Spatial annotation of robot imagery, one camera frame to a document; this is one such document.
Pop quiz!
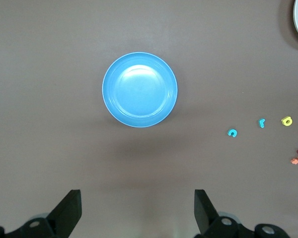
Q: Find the brown table mat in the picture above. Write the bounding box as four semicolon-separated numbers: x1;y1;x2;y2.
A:
0;0;298;238

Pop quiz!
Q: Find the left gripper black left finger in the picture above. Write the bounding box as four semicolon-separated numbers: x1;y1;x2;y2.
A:
0;189;82;238

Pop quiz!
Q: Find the blue plastic plate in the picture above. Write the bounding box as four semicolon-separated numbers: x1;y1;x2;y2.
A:
101;51;178;128

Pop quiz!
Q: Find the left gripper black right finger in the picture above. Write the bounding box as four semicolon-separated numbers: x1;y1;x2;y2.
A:
193;189;291;238

